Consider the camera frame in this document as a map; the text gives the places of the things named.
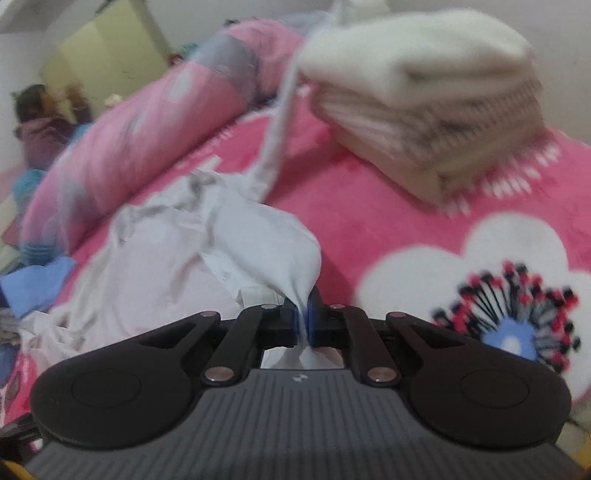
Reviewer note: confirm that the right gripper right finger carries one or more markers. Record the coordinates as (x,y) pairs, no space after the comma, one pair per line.
(459,388)

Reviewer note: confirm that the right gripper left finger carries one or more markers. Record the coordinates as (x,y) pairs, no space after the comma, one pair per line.
(131,392)

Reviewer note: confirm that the white shirt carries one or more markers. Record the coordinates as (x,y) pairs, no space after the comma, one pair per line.
(215,237)

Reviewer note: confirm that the pile of mixed clothes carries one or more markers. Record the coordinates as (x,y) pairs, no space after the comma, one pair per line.
(9,344)

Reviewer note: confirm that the blue cloth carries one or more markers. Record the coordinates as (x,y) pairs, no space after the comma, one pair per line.
(35,288)

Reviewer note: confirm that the teal blue blanket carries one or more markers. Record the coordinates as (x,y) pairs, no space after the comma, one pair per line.
(27,184)

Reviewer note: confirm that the beige folded garment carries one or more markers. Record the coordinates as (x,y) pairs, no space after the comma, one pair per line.
(437,182)

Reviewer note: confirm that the person in purple jacket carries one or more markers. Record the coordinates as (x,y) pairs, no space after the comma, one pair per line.
(36,103)

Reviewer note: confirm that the cream folded fleece garment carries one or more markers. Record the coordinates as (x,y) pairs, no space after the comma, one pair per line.
(411,59)

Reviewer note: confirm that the yellow green wardrobe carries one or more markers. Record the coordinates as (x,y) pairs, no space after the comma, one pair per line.
(117,53)

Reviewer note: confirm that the pink grey rolled duvet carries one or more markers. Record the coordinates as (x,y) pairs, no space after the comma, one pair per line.
(130,145)

